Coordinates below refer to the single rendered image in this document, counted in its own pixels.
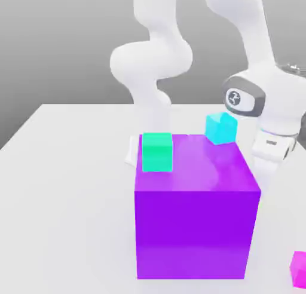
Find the small green cube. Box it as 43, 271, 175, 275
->
142, 131, 173, 173

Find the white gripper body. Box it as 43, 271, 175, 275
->
250, 130, 299, 163

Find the large purple box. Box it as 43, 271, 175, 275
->
134, 133, 262, 280

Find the small magenta cube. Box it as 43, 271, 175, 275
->
289, 250, 306, 290

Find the small cyan cube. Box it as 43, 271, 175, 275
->
204, 112, 239, 146

